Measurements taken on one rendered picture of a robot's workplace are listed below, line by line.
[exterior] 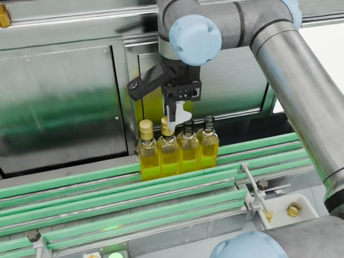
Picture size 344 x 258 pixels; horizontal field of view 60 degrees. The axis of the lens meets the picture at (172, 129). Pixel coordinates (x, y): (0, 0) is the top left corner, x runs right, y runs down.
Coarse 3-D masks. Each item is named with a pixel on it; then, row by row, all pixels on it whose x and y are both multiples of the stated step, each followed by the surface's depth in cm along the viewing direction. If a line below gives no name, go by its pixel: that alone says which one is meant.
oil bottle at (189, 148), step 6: (180, 138) 83; (192, 138) 82; (180, 144) 83; (186, 144) 82; (192, 144) 82; (198, 144) 83; (180, 150) 83; (186, 150) 83; (192, 150) 84; (198, 150) 84; (180, 156) 85; (186, 156) 85; (192, 156) 85; (198, 156) 86; (180, 162) 87; (186, 162) 87; (192, 162) 87; (180, 168) 89; (186, 168) 89; (192, 168) 90
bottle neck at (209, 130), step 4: (208, 116) 81; (212, 116) 81; (204, 120) 81; (208, 120) 82; (212, 120) 80; (204, 124) 82; (208, 124) 80; (212, 124) 81; (204, 128) 82; (208, 128) 81; (212, 128) 82; (204, 132) 83; (208, 132) 82; (212, 132) 83
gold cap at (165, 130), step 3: (162, 117) 77; (165, 117) 77; (162, 120) 77; (165, 120) 77; (162, 123) 76; (165, 123) 76; (162, 126) 77; (165, 126) 76; (162, 129) 78; (165, 129) 77; (168, 129) 77; (162, 132) 79; (165, 132) 78; (168, 132) 78; (171, 132) 78; (174, 132) 79; (165, 135) 79; (168, 135) 78
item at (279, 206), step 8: (272, 200) 97; (280, 200) 97; (288, 200) 99; (296, 200) 100; (304, 200) 97; (272, 208) 99; (280, 208) 101; (304, 208) 98; (312, 208) 95; (264, 216) 93; (280, 216) 101; (288, 216) 101; (304, 216) 98; (312, 216) 94; (272, 224) 99; (280, 224) 99
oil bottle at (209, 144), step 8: (200, 136) 84; (208, 136) 83; (216, 136) 83; (200, 144) 84; (208, 144) 84; (216, 144) 84; (200, 152) 86; (208, 152) 86; (216, 152) 87; (200, 160) 88; (208, 160) 89; (216, 160) 90; (200, 168) 91
